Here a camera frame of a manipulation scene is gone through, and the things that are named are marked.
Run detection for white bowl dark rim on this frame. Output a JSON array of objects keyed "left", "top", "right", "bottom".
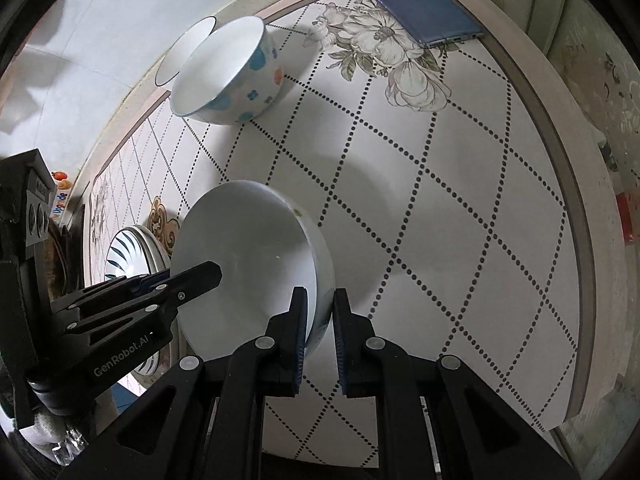
[{"left": 154, "top": 15, "right": 217, "bottom": 88}]

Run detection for blue leaf pattern plate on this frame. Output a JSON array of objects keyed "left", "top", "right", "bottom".
[{"left": 103, "top": 226, "right": 174, "bottom": 378}]

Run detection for white bowl coloured dots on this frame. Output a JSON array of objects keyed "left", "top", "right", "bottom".
[{"left": 169, "top": 15, "right": 284, "bottom": 126}]

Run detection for plain white bowl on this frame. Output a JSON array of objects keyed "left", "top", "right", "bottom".
[{"left": 170, "top": 180, "right": 335, "bottom": 360}]

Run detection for colourful wall sticker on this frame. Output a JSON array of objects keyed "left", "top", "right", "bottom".
[{"left": 50, "top": 171, "right": 74, "bottom": 222}]

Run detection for blue smartphone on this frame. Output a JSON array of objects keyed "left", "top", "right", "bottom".
[{"left": 376, "top": 0, "right": 486, "bottom": 48}]

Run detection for white gloved left hand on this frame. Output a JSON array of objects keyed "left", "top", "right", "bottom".
[{"left": 29, "top": 389, "right": 122, "bottom": 461}]

